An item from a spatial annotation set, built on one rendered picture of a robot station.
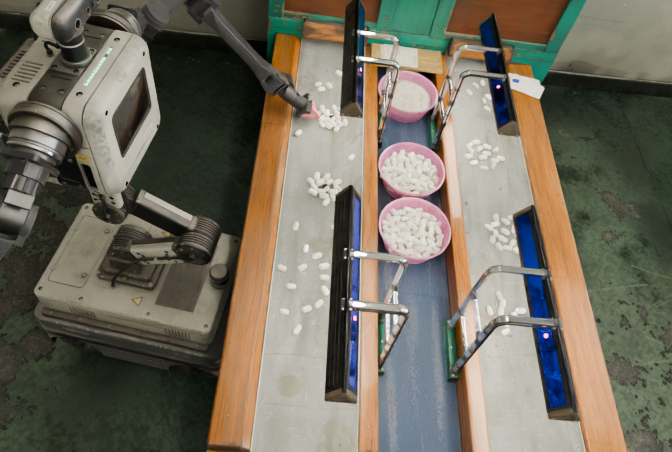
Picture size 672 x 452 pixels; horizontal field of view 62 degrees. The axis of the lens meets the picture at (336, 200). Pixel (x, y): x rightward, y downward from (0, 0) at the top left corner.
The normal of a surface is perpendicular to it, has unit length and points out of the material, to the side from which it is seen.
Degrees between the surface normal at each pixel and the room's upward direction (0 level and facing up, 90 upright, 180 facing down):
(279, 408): 0
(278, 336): 0
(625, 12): 90
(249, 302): 0
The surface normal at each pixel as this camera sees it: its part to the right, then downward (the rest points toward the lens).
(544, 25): -0.05, 0.80
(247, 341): 0.12, -0.59
